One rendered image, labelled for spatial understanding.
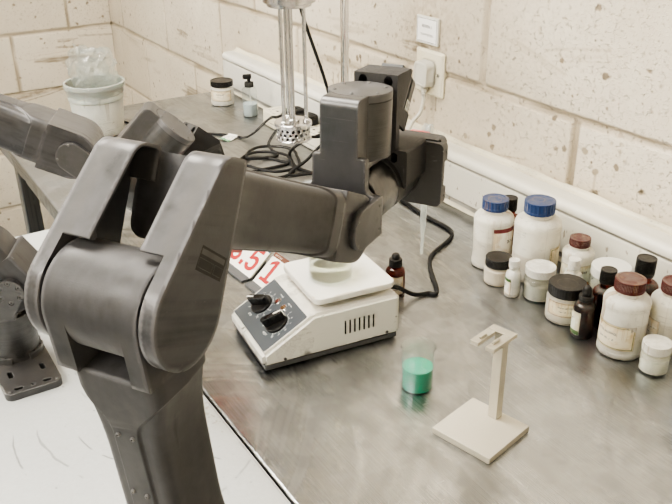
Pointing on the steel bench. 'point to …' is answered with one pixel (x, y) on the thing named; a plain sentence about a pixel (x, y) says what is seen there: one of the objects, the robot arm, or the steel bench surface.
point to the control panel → (269, 313)
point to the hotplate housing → (327, 326)
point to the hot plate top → (373, 276)
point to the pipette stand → (510, 433)
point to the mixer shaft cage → (290, 126)
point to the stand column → (344, 39)
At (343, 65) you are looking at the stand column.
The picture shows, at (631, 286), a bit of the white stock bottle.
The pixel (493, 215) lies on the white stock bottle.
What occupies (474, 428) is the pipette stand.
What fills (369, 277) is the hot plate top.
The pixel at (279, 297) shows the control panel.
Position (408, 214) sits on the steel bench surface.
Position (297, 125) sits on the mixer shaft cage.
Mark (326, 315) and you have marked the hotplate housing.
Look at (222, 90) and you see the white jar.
